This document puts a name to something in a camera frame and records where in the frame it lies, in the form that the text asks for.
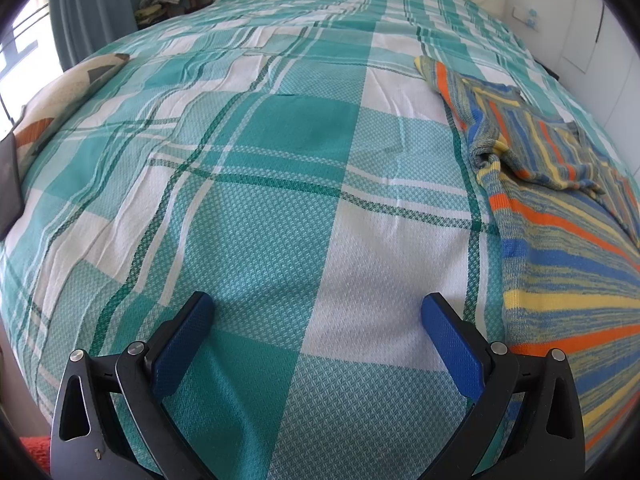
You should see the yellow green folded cloth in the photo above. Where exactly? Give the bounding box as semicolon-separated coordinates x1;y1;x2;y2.
135;4;167;26

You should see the cream patterned pillow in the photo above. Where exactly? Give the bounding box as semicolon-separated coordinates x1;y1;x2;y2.
12;52;131;161

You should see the black smartphone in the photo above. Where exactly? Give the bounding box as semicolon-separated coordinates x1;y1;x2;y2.
0;131;24;239

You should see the white wall socket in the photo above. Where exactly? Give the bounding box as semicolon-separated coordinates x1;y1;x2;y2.
512;6;542;32

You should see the window with black frame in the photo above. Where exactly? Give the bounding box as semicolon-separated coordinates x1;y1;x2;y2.
0;0;57;133

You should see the teal plaid bedspread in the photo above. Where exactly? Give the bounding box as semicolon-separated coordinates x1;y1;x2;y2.
0;0;603;480

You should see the orange fleece clothing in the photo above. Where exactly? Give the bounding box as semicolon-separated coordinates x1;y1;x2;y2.
19;435;57;480

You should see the white wardrobe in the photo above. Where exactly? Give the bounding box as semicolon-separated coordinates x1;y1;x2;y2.
552;0;640;176

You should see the striped knitted sweater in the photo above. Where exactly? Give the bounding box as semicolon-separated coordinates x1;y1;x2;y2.
414;55;640;471

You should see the teal curtain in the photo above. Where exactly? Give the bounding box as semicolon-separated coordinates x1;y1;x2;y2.
47;0;181;74

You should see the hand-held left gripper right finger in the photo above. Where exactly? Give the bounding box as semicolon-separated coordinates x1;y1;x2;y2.
421;291;586;480

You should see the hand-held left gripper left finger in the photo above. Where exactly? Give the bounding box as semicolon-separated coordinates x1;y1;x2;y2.
50;291;217;480

